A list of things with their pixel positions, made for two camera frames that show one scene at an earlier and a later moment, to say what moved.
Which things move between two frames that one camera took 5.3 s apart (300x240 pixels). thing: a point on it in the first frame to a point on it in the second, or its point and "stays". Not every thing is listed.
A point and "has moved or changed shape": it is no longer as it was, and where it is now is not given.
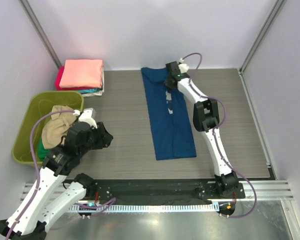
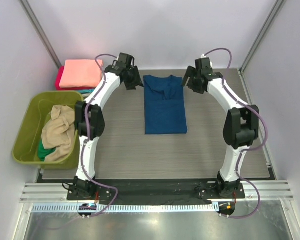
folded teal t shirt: x=85 y=91 stays
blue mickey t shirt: x=171 y=129 has moved or changed shape
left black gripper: x=100 y=136 to x=134 y=78
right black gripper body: x=170 y=81 to x=192 y=81
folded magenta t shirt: x=58 y=78 stays
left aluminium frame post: x=42 y=32 stays
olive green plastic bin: x=39 y=106 stays
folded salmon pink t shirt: x=85 y=73 stays
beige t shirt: x=57 y=128 stays
